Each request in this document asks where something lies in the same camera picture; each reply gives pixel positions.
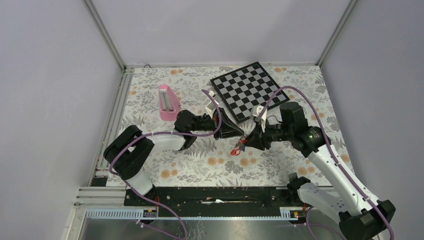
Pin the pink plastic box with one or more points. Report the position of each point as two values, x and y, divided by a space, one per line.
169 103

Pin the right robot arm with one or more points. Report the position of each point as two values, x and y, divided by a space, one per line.
359 213

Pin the black grey checkerboard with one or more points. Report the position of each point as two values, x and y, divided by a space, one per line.
244 88

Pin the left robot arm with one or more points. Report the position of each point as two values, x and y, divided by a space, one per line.
127 154

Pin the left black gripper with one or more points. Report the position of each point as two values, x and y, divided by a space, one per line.
227 128

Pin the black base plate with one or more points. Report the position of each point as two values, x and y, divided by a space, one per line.
219 202

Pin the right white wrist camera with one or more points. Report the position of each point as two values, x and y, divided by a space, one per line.
259 115

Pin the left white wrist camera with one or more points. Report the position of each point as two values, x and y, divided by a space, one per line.
212 105

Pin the red tag key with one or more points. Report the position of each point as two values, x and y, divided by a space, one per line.
235 151

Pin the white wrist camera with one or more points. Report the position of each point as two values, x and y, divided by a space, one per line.
212 105
259 115

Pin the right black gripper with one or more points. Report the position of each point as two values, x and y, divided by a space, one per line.
259 140

